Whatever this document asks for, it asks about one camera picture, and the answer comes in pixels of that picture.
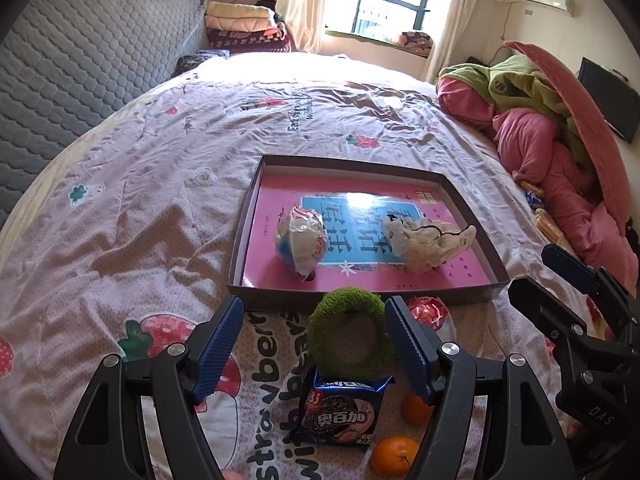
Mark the shallow cardboard box pink bottom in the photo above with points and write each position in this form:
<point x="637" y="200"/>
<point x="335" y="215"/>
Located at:
<point x="265" y="240"/>

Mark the black flat television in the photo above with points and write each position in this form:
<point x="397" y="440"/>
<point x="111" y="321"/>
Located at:
<point x="612" y="97"/>

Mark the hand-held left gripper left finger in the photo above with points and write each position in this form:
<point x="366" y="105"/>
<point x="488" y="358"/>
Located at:
<point x="220" y="350"/>

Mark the blue and white snack packet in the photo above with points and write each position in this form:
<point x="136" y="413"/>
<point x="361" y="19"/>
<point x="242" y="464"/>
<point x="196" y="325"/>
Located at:
<point x="302" y="240"/>

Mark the crumpled white plastic bag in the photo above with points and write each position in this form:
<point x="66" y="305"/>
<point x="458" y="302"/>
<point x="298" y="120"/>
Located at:
<point x="420" y="247"/>

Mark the large orange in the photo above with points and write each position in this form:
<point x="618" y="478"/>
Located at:
<point x="392" y="457"/>

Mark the folded cream blanket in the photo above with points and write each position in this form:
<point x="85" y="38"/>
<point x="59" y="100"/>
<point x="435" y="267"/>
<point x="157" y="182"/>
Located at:
<point x="235" y="15"/>

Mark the cream curtain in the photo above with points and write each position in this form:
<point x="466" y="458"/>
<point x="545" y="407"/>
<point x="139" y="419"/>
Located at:
<point x="305" y="0"/>
<point x="455" y="10"/>

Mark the dark blue cookie packet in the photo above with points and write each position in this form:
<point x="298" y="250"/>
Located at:
<point x="340" y="415"/>

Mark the grey quilted headboard cover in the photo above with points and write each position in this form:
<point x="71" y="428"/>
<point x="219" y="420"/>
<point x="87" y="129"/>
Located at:
<point x="75" y="60"/>

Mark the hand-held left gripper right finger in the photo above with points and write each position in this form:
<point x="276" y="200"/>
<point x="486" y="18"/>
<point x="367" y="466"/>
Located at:
<point x="407" y="345"/>

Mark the green fuzzy scrunchie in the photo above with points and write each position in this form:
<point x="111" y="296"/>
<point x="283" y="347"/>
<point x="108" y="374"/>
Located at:
<point x="322" y="320"/>

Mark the folded dark red patterned blanket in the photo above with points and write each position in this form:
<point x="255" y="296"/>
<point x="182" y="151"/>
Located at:
<point x="250" y="40"/>

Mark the dark bag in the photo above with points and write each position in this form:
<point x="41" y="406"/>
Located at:
<point x="269" y="7"/>

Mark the pink quilted cover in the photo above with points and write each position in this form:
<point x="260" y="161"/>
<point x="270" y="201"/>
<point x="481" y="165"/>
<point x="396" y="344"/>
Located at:
<point x="575" y="95"/>

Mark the yellow snack packet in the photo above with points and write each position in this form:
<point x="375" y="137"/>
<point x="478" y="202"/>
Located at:
<point x="545" y="225"/>
<point x="529" y="188"/>

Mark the small blue snack packet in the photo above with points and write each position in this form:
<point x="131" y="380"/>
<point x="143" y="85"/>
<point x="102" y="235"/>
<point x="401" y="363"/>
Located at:
<point x="536" y="202"/>

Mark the green fleece garment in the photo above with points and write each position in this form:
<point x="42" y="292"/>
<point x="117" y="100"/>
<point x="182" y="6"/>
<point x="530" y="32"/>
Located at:
<point x="530" y="90"/>

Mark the dark patterned cloth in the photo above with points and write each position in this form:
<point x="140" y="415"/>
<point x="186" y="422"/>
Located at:
<point x="200" y="60"/>

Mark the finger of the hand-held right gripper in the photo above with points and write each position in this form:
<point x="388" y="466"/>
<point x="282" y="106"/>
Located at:
<point x="575" y="270"/>
<point x="545" y="305"/>

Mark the red and white snack packet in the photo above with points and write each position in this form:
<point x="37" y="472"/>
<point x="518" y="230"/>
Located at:
<point x="430" y="312"/>

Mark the small orange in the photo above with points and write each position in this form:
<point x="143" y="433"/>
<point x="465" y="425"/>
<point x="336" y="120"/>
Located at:
<point x="414" y="410"/>

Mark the patterned cushion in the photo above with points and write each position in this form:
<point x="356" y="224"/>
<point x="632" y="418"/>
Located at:
<point x="415" y="41"/>

